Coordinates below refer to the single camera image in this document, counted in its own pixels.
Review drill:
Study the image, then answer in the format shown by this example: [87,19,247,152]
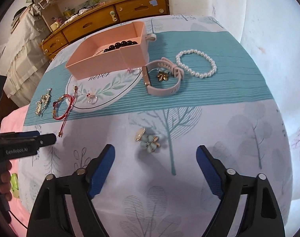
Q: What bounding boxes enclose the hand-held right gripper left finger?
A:
[28,144,116,237]

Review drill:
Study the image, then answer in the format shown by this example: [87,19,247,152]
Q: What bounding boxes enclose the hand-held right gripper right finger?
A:
[196,145,286,237]

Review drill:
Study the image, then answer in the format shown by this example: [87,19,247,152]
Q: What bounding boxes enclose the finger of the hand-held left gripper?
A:
[0,133,57,150]
[0,131,41,140]

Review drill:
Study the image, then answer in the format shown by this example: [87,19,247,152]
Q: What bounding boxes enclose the silver rhinestone brooch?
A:
[35,88,53,116]

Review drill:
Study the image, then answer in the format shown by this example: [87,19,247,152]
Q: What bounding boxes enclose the red string bracelet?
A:
[52,86,79,138]

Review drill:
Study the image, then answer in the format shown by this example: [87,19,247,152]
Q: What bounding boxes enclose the pale blue flower hair clip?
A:
[134,128,163,153]

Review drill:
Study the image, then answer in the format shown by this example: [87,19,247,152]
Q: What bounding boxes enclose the pink plastic box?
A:
[65,21,157,81]

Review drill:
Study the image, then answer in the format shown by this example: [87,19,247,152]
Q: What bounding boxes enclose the pink strap watch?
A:
[142,57,185,95]

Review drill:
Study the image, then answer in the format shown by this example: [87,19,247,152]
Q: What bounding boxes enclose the large white pearl bracelet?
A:
[176,49,217,79]

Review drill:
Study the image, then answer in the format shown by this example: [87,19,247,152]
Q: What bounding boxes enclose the gold dragonfly brooch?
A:
[157,70,169,82]

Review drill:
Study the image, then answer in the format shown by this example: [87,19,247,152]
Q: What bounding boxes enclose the black bead bracelet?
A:
[103,40,138,53]

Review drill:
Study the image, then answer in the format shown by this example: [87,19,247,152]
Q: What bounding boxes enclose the person's left hand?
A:
[0,162,13,194]

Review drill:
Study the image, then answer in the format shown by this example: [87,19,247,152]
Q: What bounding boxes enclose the pink quilted blanket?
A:
[0,105,43,228]

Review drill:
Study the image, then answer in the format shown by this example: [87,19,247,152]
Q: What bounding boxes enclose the green patterned cloth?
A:
[10,173,20,198]

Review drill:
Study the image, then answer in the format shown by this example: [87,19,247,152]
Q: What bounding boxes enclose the tree print tablecloth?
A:
[17,15,295,237]

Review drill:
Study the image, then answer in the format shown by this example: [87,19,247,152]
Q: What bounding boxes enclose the white lace cloth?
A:
[0,7,52,100]

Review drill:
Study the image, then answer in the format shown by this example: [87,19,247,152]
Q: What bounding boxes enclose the wooden desk with drawers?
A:
[41,0,170,60]

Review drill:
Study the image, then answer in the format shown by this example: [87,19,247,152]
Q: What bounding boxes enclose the white floral curtain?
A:
[165,0,300,228]

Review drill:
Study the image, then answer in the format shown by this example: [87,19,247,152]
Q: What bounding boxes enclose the black cable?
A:
[0,195,30,228]

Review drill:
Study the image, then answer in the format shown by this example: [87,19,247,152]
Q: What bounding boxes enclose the pale cord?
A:
[41,39,55,61]

